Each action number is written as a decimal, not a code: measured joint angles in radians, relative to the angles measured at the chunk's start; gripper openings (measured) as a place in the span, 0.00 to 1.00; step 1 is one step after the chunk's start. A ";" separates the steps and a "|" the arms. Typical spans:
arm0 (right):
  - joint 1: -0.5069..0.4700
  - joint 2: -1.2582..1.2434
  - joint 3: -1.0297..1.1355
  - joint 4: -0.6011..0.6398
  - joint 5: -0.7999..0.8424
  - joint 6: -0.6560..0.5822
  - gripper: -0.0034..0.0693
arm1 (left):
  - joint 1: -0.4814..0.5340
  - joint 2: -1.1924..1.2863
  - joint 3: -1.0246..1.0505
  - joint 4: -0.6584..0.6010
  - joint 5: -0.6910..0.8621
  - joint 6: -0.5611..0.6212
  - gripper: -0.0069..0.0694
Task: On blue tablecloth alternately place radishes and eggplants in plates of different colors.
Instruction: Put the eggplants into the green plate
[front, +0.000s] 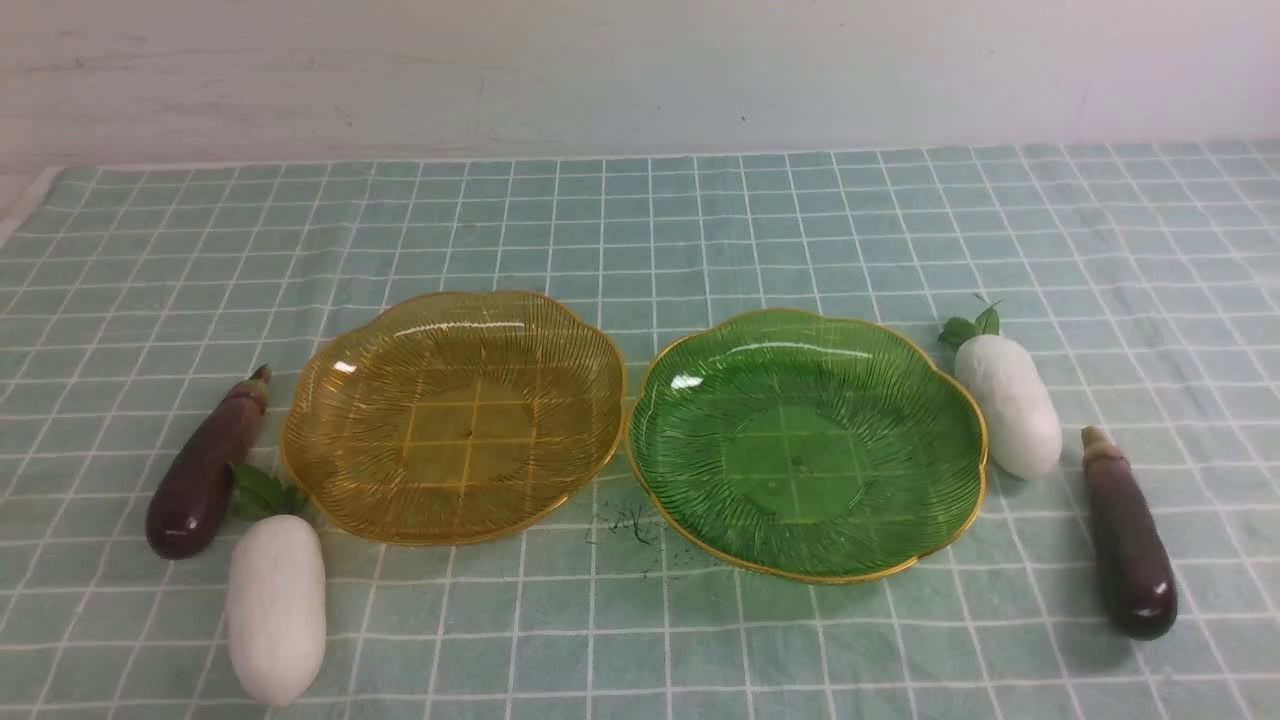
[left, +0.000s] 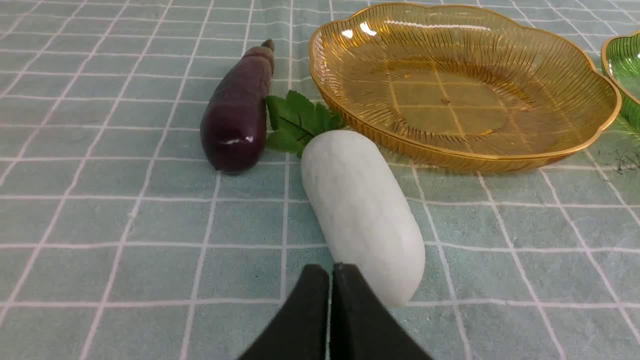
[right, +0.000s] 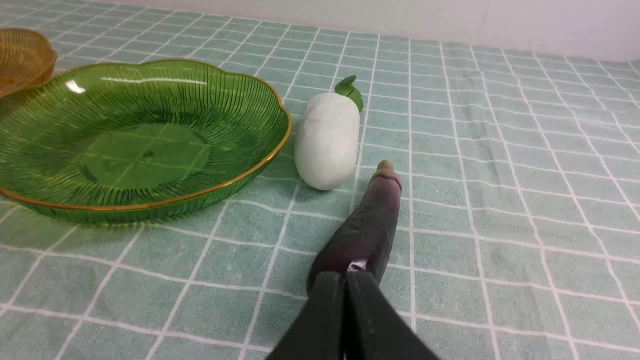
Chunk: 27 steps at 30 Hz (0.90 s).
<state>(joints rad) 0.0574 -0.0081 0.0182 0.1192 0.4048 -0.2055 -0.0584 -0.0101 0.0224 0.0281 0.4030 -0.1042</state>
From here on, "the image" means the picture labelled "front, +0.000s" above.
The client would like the green plastic plate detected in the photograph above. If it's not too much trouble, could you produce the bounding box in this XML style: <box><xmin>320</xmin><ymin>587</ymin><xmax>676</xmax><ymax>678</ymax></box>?
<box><xmin>626</xmin><ymin>307</ymin><xmax>988</xmax><ymax>584</ymax></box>

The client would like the amber plastic plate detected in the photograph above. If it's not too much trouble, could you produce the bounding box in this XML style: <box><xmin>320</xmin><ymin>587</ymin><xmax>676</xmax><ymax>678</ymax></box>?
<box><xmin>279</xmin><ymin>290</ymin><xmax>628</xmax><ymax>546</ymax></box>

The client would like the green checkered tablecloth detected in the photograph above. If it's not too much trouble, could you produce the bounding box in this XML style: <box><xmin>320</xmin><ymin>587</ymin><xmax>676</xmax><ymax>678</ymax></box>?
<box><xmin>1</xmin><ymin>138</ymin><xmax>1279</xmax><ymax>719</ymax></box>

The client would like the white radish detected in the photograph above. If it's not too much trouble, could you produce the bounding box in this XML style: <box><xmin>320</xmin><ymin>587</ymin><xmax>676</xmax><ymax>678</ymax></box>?
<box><xmin>225</xmin><ymin>464</ymin><xmax>326</xmax><ymax>707</ymax></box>
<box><xmin>938</xmin><ymin>304</ymin><xmax>1062</xmax><ymax>480</ymax></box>

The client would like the purple eggplant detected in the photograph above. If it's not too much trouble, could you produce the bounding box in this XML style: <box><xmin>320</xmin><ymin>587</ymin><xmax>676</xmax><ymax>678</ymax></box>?
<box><xmin>1082</xmin><ymin>427</ymin><xmax>1178</xmax><ymax>641</ymax></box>
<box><xmin>145</xmin><ymin>364</ymin><xmax>273</xmax><ymax>560</ymax></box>

